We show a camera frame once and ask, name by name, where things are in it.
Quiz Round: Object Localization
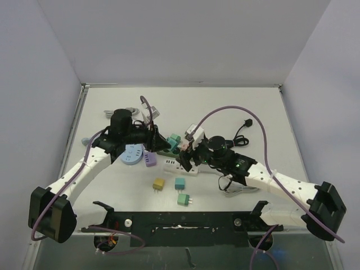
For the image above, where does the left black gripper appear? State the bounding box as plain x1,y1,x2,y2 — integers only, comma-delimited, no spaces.
123,120,170,152

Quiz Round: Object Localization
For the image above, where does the black power cord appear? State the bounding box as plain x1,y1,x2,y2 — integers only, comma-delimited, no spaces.
222,119,253,149

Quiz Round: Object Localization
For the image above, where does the teal charger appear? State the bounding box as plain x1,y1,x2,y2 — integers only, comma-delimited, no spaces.
174,177,186,193
166,137,178,151

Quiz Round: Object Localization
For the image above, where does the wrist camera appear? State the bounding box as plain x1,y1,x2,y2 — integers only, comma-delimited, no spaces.
141,103,160,124
184,124,205,144

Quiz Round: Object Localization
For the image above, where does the green charger far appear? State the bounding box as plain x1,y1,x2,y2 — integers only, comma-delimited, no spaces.
171,133,181,143

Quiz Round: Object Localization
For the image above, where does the green charger near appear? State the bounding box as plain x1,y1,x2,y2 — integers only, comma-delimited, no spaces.
177,193,192,206

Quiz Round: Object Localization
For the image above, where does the grey cord of purple strip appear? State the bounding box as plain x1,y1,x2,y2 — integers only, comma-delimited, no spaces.
103,107,141,119

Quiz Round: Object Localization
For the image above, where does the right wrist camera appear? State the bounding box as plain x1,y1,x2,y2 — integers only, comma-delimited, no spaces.
184,124,205,144

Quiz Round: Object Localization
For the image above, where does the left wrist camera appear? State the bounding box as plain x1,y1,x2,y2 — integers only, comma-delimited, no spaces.
141,103,160,124

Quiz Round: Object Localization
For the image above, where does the grey cord of white strip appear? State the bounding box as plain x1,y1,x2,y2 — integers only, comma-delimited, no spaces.
222,184,259,199

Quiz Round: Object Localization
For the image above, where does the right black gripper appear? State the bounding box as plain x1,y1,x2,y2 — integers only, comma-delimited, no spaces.
177,136,225,170

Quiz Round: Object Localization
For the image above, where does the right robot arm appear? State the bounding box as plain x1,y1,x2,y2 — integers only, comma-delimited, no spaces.
176,136,347,241

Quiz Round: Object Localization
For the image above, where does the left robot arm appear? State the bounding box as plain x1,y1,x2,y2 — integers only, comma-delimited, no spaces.
28,109,170,243

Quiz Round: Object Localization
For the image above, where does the white power strip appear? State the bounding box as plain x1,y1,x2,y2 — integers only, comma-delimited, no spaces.
163,159,199,176

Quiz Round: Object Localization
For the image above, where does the green power strip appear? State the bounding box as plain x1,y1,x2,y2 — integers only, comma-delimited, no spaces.
157,147,181,158

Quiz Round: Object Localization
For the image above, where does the pink charger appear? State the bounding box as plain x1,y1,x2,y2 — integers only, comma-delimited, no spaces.
181,143,188,151

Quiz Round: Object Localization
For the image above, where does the purple power strip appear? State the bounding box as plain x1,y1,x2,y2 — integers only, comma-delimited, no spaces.
143,152,157,167

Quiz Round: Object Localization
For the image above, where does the yellow charger near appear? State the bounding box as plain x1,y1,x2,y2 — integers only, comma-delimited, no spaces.
152,178,165,192

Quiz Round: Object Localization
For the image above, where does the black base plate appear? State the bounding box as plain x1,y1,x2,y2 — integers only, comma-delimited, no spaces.
82,201,270,247

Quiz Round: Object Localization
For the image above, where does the round blue power strip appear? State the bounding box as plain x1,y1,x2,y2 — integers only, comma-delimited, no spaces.
120,144,143,165

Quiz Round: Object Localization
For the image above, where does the green charger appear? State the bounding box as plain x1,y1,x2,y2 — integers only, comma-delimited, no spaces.
171,133,181,143
177,193,192,206

